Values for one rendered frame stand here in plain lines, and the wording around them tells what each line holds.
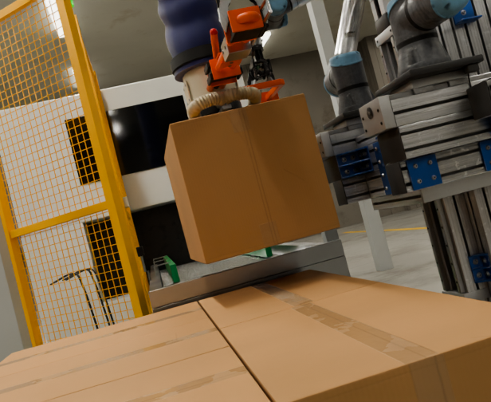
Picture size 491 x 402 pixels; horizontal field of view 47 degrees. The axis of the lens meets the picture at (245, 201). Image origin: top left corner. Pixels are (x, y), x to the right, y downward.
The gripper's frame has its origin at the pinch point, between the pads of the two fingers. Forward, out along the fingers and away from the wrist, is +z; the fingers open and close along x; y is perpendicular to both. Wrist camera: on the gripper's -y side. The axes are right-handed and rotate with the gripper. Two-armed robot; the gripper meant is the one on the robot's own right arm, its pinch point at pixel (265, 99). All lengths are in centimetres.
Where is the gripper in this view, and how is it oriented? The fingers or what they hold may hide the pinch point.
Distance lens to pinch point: 227.2
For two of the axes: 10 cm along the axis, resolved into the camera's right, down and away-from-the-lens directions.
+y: 1.8, -0.7, -9.8
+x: 9.5, -2.5, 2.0
